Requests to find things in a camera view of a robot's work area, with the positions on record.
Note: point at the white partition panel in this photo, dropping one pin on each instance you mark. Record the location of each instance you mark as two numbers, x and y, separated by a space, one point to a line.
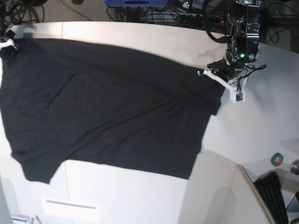
219 191

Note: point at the black t-shirt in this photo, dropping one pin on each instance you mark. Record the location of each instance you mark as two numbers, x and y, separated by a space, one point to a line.
67 100

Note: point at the green tape roll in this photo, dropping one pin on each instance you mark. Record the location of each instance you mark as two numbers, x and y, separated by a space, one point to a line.
277 159

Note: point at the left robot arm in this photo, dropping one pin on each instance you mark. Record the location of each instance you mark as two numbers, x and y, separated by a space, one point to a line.
241 23

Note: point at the metal knob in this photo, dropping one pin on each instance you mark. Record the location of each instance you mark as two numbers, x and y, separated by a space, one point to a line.
294 167

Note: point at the black keyboard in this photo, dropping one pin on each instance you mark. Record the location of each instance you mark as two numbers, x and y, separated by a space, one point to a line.
269 189

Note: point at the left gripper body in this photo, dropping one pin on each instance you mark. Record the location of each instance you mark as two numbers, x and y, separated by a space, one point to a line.
225 70

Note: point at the pencil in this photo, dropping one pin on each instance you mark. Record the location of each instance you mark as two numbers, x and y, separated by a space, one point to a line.
38 220

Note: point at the black power strip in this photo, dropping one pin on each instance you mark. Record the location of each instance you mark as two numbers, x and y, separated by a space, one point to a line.
190 20

